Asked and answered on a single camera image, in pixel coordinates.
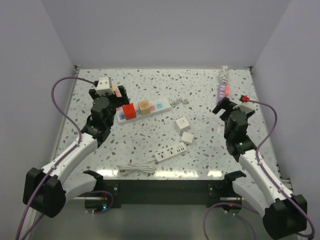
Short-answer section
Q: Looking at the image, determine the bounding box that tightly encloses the white cube socket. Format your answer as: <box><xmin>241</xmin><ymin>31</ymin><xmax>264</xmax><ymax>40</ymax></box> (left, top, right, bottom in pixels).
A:
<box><xmin>174</xmin><ymin>117</ymin><xmax>191</xmax><ymax>135</ymax></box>

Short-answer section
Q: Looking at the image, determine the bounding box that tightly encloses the small white cube adapter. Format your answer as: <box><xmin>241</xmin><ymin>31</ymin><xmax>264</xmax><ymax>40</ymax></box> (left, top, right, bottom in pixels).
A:
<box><xmin>181</xmin><ymin>132</ymin><xmax>194</xmax><ymax>145</ymax></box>

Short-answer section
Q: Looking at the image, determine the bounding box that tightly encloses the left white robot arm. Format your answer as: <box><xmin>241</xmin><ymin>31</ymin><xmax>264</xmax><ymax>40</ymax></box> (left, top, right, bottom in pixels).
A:
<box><xmin>22</xmin><ymin>85</ymin><xmax>130</xmax><ymax>218</ymax></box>

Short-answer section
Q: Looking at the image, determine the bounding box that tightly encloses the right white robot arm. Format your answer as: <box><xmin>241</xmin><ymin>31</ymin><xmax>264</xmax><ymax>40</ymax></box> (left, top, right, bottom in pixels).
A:
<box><xmin>212</xmin><ymin>95</ymin><xmax>308</xmax><ymax>240</ymax></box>

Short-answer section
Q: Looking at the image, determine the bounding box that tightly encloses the pink plug adapter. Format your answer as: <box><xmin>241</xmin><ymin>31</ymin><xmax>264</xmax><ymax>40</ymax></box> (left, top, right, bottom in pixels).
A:
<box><xmin>224</xmin><ymin>85</ymin><xmax>230</xmax><ymax>97</ymax></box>

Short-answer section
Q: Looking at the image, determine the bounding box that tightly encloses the pink triangular power strip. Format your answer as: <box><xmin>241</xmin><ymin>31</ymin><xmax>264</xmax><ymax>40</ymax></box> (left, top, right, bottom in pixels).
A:
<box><xmin>112</xmin><ymin>85</ymin><xmax>122</xmax><ymax>98</ymax></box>

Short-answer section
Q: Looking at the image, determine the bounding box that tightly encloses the purple power strip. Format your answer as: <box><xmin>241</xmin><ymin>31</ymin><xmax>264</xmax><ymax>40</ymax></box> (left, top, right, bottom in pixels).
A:
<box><xmin>217</xmin><ymin>83</ymin><xmax>229</xmax><ymax>102</ymax></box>

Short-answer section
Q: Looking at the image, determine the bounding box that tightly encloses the red cube socket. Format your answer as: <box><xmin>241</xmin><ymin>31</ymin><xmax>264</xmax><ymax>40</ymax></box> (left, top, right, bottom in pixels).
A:
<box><xmin>122</xmin><ymin>103</ymin><xmax>137</xmax><ymax>121</ymax></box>

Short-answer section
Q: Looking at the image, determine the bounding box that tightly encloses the beige dragon cube socket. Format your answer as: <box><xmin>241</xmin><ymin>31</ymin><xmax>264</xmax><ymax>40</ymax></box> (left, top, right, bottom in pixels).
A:
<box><xmin>138</xmin><ymin>100</ymin><xmax>151</xmax><ymax>116</ymax></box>

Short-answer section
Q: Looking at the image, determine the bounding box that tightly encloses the long white power strip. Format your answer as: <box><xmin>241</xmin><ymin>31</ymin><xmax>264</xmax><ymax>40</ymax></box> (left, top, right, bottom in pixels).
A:
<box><xmin>115</xmin><ymin>98</ymin><xmax>172</xmax><ymax>125</ymax></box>

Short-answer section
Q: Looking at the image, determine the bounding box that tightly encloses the white usb power strip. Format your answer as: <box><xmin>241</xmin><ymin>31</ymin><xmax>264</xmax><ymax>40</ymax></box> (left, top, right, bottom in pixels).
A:
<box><xmin>155</xmin><ymin>142</ymin><xmax>187</xmax><ymax>163</ymax></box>

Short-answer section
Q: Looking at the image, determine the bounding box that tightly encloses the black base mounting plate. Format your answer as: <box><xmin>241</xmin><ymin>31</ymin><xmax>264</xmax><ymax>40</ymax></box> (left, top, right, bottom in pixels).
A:
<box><xmin>74</xmin><ymin>179</ymin><xmax>251</xmax><ymax>210</ymax></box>

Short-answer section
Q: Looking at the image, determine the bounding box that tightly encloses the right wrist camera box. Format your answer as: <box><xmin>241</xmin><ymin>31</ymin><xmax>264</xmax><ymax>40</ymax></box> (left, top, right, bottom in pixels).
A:
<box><xmin>233</xmin><ymin>102</ymin><xmax>256</xmax><ymax>115</ymax></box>

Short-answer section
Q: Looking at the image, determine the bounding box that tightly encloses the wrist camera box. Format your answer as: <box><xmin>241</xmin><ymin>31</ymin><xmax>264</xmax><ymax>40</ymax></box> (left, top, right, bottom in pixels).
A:
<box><xmin>95</xmin><ymin>77</ymin><xmax>114</xmax><ymax>96</ymax></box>
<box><xmin>233</xmin><ymin>102</ymin><xmax>256</xmax><ymax>115</ymax></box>

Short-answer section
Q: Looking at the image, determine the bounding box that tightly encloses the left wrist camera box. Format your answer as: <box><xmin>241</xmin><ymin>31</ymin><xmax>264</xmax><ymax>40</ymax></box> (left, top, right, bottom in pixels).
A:
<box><xmin>95</xmin><ymin>77</ymin><xmax>114</xmax><ymax>96</ymax></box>

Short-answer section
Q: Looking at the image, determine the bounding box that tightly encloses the white coiled purple-strip cord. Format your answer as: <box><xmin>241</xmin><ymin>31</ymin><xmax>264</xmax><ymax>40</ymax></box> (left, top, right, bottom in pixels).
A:
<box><xmin>218</xmin><ymin>65</ymin><xmax>230</xmax><ymax>85</ymax></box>

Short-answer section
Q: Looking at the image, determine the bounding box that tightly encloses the white power strip cord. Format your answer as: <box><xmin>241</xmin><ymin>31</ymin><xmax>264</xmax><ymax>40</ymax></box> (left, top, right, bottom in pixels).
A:
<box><xmin>118</xmin><ymin>159</ymin><xmax>160</xmax><ymax>177</ymax></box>

